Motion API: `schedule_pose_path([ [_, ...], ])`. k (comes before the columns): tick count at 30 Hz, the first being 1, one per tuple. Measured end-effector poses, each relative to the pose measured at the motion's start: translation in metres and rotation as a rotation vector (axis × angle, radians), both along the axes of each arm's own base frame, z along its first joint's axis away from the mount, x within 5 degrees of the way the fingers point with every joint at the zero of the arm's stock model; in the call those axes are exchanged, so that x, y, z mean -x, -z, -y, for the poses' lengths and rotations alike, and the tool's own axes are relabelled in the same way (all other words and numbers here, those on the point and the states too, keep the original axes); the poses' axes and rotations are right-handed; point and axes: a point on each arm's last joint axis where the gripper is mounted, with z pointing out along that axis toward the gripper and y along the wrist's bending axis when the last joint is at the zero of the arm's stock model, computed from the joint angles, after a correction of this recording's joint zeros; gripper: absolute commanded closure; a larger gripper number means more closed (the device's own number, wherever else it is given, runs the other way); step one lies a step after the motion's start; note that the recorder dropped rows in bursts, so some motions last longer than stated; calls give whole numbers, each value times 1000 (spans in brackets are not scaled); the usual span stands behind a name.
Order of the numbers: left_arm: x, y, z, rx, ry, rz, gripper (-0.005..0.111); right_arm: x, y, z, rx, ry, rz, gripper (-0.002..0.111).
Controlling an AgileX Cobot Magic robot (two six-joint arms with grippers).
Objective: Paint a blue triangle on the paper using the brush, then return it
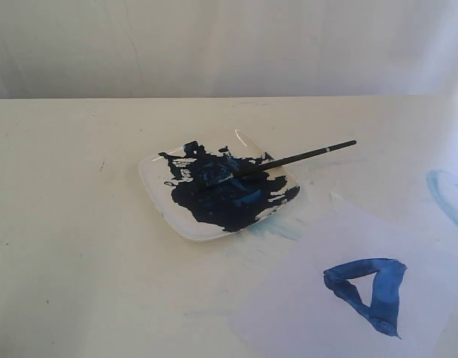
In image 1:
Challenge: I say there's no black paintbrush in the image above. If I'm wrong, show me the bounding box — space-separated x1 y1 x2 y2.
196 139 357 190

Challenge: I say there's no white paper sheet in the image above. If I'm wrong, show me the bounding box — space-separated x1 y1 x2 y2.
232 204 458 357

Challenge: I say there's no white square paint plate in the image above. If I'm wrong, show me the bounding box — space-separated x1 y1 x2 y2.
139 129 301 242

